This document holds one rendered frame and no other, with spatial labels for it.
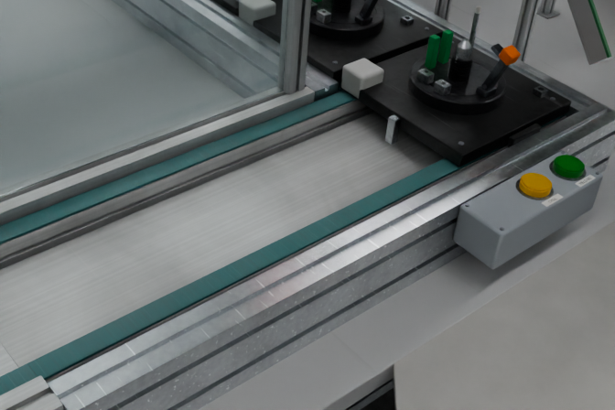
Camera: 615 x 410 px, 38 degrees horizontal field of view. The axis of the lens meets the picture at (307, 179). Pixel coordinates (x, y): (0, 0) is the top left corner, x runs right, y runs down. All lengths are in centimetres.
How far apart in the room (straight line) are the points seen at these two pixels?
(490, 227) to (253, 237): 29
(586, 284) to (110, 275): 60
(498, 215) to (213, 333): 39
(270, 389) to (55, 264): 29
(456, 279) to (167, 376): 42
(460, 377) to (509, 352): 8
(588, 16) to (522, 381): 60
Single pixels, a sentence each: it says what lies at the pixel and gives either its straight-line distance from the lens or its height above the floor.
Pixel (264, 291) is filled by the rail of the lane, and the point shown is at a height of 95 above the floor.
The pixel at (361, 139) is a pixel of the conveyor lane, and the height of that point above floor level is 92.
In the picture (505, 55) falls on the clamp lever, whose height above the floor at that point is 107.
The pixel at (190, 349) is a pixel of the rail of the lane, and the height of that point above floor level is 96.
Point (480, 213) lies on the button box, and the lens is 112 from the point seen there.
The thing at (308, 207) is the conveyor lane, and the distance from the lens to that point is 115.
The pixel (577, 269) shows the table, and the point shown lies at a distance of 124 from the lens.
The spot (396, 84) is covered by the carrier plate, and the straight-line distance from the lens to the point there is 132.
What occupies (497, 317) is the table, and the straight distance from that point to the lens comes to 114.
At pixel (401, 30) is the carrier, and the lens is 147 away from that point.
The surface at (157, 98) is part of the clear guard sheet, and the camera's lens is 116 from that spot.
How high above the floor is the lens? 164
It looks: 37 degrees down
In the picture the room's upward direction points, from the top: 5 degrees clockwise
